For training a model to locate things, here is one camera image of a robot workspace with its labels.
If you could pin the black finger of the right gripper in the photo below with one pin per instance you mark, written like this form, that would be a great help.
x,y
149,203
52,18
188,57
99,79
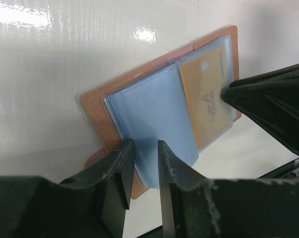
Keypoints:
x,y
271,100

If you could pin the brown leather card holder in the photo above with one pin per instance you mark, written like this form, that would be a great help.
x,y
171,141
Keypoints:
x,y
149,104

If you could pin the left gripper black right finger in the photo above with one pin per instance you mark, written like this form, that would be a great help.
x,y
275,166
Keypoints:
x,y
194,206

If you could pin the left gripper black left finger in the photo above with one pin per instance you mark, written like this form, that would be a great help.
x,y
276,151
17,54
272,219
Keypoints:
x,y
89,204

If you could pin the gold VIP card in holder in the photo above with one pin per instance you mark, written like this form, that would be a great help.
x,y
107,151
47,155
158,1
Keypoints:
x,y
204,74

